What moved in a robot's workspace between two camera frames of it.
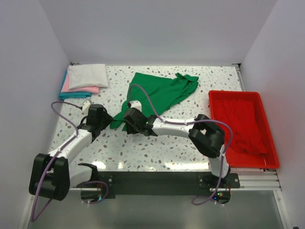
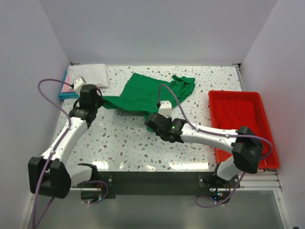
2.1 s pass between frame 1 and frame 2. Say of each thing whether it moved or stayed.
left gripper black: moved
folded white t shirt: stayed
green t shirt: moved
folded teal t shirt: stayed
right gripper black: moved
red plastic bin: stayed
